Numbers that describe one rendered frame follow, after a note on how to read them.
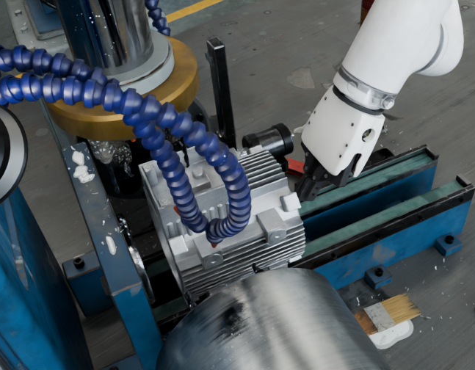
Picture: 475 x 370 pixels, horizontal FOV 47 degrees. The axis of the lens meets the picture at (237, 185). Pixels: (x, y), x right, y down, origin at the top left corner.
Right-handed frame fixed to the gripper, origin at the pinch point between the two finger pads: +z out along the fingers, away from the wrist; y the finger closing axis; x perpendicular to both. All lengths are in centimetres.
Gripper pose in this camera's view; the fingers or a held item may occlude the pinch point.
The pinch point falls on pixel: (308, 187)
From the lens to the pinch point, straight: 82.8
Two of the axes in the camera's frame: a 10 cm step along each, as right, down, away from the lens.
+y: -4.1, -6.1, 6.7
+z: -3.8, 7.9, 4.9
